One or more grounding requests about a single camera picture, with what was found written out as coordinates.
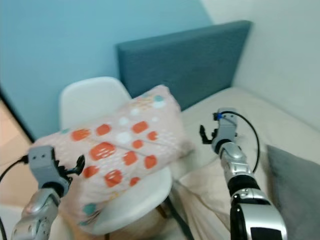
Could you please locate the cream bed mattress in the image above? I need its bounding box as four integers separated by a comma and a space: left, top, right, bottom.
180, 87, 320, 201

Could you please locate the blue upholstered headboard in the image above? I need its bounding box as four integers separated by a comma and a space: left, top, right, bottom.
116, 20, 252, 112

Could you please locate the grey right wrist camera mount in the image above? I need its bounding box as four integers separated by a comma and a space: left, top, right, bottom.
215, 107, 239, 144

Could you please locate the black chair leg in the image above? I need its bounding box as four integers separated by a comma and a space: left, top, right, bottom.
162, 196, 196, 240

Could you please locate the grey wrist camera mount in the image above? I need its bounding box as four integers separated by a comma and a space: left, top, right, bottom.
215, 107, 239, 144
29, 145, 67, 186

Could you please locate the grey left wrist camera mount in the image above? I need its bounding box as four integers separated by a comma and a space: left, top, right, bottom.
29, 145, 67, 186

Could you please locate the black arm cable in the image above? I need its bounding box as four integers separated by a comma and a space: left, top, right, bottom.
0, 154, 31, 240
214, 110, 262, 174

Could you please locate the pink pillow with orange spots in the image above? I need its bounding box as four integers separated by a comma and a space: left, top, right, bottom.
25, 84, 194, 229

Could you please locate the white plastic chair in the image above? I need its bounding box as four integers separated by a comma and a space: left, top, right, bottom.
58, 76, 174, 237

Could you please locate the beige quilt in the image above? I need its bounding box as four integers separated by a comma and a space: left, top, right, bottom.
172, 159, 237, 240

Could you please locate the grey blanket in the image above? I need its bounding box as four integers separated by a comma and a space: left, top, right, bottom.
266, 144, 320, 240

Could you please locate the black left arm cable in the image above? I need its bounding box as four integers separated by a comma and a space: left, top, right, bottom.
0, 154, 31, 240

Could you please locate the dark skirting board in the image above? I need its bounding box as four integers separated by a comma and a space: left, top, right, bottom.
0, 84, 34, 144

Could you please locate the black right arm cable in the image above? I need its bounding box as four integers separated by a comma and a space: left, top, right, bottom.
214, 110, 262, 174

